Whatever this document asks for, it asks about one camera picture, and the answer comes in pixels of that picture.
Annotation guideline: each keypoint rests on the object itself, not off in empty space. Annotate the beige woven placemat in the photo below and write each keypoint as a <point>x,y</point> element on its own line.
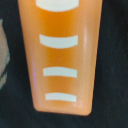
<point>4,55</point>

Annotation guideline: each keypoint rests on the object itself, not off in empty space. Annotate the yellow bread pastry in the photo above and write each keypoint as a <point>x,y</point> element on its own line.
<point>61,39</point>

